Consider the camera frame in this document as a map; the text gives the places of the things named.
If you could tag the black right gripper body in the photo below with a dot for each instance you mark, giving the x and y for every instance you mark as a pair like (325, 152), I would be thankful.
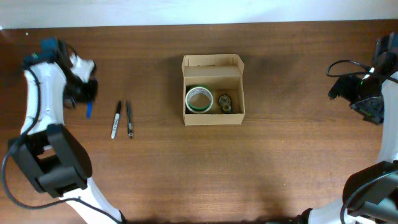
(339, 88)

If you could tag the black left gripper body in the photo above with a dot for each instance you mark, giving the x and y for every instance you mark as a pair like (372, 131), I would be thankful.
(82, 92)

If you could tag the blue gel pen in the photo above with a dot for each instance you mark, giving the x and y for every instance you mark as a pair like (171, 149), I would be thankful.
(89, 110)

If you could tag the black white Sharpie marker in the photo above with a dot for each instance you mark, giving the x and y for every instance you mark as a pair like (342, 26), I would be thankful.
(116, 120)

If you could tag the black clear gel pen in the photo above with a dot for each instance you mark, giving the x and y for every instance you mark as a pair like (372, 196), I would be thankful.
(130, 130)

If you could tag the cream masking tape roll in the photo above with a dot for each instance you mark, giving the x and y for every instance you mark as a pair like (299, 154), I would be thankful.
(199, 99)

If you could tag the brown cardboard box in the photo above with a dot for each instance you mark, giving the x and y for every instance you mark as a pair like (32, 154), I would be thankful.
(205, 79)

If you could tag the yellow black utility knife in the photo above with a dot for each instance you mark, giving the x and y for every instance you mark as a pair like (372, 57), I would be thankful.
(226, 104)

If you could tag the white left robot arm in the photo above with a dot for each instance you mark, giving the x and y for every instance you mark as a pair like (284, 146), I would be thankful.
(46, 152)

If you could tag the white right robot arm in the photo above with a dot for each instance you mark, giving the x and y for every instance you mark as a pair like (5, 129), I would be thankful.
(370, 195)

